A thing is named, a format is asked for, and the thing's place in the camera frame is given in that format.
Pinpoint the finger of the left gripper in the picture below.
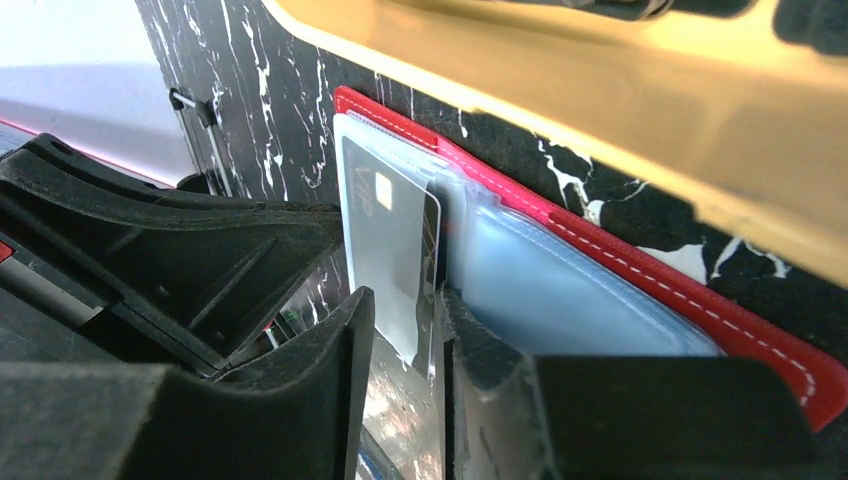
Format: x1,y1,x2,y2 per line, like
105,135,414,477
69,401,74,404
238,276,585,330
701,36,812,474
1,134,342,377

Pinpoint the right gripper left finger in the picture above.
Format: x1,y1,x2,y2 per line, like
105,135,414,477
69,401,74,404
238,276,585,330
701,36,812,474
1,287,374,479

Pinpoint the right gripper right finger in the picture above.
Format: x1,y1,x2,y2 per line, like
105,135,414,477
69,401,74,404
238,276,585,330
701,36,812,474
440,288,839,479

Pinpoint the red card holder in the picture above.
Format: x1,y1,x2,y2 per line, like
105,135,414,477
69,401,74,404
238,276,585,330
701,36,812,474
333,86,847,429

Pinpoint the yellow oval tray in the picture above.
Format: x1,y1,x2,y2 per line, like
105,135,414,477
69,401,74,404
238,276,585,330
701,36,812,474
266,0,847,285

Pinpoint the pink framed whiteboard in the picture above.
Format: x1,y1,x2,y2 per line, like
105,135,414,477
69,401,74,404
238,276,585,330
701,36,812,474
1,110,196,187

